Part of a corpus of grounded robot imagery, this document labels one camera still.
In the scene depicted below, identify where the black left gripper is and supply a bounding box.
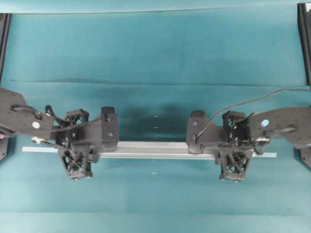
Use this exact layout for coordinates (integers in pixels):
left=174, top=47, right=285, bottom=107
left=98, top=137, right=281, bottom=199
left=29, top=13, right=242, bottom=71
left=52, top=109, right=101, bottom=181

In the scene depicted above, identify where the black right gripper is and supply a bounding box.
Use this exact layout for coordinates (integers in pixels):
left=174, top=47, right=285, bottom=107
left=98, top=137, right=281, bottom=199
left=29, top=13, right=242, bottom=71
left=213, top=111, right=254, bottom=182

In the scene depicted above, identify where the silver aluminium extrusion rail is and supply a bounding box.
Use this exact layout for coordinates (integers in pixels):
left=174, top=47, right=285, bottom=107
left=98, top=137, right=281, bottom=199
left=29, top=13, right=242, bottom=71
left=92, top=141, right=218, bottom=160

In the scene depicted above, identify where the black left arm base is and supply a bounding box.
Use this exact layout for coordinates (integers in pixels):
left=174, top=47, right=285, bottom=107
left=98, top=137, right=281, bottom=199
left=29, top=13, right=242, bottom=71
left=0, top=13, right=12, bottom=163

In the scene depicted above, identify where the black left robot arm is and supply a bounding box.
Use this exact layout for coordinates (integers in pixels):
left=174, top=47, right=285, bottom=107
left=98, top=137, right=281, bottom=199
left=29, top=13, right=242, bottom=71
left=0, top=88, right=98, bottom=180

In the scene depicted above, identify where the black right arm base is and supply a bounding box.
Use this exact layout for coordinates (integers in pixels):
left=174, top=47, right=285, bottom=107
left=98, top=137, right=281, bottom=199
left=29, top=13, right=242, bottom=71
left=291, top=3, right=311, bottom=168

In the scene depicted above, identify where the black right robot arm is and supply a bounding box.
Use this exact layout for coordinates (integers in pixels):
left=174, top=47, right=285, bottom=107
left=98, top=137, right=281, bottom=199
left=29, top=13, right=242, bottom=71
left=216, top=107, right=311, bottom=182

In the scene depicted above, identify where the light blue tape strip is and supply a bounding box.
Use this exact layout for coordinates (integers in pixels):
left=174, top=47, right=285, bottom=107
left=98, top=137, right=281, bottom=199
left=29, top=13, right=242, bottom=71
left=21, top=146, right=278, bottom=159

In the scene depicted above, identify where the teal table cloth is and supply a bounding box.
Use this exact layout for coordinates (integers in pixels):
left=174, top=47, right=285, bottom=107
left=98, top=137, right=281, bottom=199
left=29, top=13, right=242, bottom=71
left=0, top=4, right=311, bottom=233

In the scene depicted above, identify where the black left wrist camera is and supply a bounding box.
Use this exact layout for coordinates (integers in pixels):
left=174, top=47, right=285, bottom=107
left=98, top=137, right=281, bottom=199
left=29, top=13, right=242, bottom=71
left=92, top=107, right=119, bottom=151

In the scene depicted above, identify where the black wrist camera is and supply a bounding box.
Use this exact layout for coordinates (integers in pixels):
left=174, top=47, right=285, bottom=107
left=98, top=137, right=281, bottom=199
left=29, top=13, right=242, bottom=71
left=92, top=107, right=119, bottom=151
left=186, top=110, right=221, bottom=154

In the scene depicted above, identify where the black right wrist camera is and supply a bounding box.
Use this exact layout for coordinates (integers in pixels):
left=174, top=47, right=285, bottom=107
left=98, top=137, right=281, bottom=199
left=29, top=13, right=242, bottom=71
left=186, top=110, right=221, bottom=154

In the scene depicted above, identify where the black right camera cable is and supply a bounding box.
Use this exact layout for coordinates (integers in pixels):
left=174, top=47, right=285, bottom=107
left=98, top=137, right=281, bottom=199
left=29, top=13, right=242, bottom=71
left=193, top=88, right=311, bottom=143

